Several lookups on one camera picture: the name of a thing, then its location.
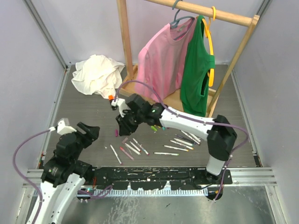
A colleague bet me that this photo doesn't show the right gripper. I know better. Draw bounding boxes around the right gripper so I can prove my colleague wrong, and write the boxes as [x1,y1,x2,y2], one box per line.
[115,109,144,137]

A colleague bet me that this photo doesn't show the red cap marker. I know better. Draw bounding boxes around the red cap marker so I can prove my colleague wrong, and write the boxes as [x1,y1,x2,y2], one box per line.
[129,141,141,152]

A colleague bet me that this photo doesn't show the light grey cap marker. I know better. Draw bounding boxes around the light grey cap marker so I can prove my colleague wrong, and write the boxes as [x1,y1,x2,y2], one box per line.
[125,143,141,155]

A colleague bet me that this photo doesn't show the pink clear pen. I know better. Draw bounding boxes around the pink clear pen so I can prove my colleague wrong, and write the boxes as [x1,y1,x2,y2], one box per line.
[120,147,134,161]

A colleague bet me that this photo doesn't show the magenta cap marker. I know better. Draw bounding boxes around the magenta cap marker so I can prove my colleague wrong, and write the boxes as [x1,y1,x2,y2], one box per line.
[133,138,149,155]

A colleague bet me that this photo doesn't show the green cap marker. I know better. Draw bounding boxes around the green cap marker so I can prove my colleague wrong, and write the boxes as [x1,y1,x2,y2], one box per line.
[154,152,179,156]

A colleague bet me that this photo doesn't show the yellow cap marker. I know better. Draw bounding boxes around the yellow cap marker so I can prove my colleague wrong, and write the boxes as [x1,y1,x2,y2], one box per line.
[170,140,194,150]

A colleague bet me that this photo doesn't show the teal cap marker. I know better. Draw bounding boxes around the teal cap marker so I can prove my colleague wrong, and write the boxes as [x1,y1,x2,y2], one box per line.
[174,138,193,147]

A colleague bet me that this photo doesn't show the pink cap marker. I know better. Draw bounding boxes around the pink cap marker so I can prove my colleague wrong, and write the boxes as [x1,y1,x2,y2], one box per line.
[110,144,123,165]

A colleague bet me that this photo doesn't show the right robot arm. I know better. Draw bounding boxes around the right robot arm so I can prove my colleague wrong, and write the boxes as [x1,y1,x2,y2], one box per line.
[109,94,237,184]

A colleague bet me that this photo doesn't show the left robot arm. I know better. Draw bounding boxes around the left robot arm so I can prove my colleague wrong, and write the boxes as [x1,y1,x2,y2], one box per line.
[27,119,100,224]

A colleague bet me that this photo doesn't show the wooden clothes rack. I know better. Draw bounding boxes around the wooden clothes rack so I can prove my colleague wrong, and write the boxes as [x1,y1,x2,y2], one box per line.
[116,0,260,126]

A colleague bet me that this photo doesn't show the white crumpled cloth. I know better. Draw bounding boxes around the white crumpled cloth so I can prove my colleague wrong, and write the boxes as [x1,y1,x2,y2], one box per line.
[71,55,125,99]

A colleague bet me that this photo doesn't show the pink t-shirt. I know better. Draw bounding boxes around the pink t-shirt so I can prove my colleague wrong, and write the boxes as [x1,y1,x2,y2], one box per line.
[135,19,196,102]

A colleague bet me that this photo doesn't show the green tank top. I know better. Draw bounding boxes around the green tank top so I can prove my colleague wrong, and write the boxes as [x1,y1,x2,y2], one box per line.
[180,15,215,117]

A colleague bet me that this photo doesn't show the grey clothes hanger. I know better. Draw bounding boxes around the grey clothes hanger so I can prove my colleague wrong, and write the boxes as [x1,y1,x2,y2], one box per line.
[169,0,196,41]

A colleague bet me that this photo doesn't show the yellow clothes hanger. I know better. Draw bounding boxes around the yellow clothes hanger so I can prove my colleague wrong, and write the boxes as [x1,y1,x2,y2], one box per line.
[192,15,215,90]

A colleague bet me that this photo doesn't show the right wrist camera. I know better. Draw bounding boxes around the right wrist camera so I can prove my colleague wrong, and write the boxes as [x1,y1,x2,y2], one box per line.
[110,98,130,118]

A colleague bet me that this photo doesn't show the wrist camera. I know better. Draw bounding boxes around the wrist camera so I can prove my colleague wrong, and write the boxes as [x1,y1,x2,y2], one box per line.
[49,118,77,135]
[110,98,130,118]

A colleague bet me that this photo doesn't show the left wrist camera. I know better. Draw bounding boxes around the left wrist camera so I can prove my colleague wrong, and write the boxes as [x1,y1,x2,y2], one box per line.
[49,118,77,135]

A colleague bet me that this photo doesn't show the grey cable duct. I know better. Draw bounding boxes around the grey cable duct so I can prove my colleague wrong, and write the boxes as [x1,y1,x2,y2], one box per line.
[77,188,208,197]

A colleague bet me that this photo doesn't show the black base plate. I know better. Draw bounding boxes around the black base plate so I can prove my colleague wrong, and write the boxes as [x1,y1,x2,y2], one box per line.
[66,166,233,190]

